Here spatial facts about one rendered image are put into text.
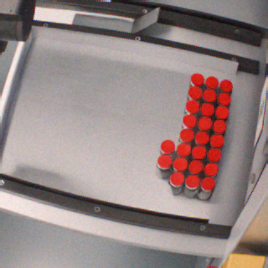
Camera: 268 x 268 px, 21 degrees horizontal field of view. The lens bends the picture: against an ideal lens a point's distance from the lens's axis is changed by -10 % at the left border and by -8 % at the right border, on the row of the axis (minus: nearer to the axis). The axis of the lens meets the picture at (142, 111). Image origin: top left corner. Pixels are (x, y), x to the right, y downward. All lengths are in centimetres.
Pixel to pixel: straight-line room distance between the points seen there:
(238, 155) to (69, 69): 29
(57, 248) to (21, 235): 11
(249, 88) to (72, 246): 94
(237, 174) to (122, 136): 18
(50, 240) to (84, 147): 90
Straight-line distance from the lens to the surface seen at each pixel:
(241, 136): 116
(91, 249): 199
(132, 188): 111
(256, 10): 128
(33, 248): 200
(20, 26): 77
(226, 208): 111
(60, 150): 113
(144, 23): 120
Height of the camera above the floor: 193
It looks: 65 degrees down
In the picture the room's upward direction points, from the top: 3 degrees clockwise
